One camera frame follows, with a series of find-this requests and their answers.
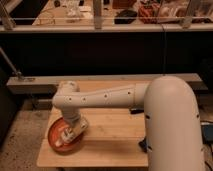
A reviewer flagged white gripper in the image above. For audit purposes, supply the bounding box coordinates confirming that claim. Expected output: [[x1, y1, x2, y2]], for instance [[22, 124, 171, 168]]
[[61, 120, 89, 144]]

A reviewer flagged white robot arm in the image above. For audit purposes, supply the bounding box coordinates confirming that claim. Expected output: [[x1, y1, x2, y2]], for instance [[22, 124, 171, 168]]
[[52, 76, 205, 171]]

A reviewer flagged light wooden board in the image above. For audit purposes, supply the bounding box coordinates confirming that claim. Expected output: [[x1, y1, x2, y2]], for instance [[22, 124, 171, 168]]
[[37, 81, 147, 168]]

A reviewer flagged grey metal shelf beam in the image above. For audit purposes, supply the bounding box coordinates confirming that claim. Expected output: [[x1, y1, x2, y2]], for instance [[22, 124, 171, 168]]
[[5, 73, 208, 96]]

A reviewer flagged diagonal metal strut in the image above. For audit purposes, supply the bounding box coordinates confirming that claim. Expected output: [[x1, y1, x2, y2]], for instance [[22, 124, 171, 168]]
[[0, 46, 35, 83]]

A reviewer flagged black pouch on bench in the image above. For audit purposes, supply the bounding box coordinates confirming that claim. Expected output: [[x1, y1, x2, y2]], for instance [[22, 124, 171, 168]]
[[114, 9, 137, 24]]

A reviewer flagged red box on bench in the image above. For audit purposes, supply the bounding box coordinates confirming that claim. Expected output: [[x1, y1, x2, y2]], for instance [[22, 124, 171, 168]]
[[138, 3, 159, 24]]

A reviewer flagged upper metal rail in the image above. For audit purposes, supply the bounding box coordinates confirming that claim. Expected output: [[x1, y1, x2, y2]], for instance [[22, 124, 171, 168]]
[[0, 18, 213, 33]]

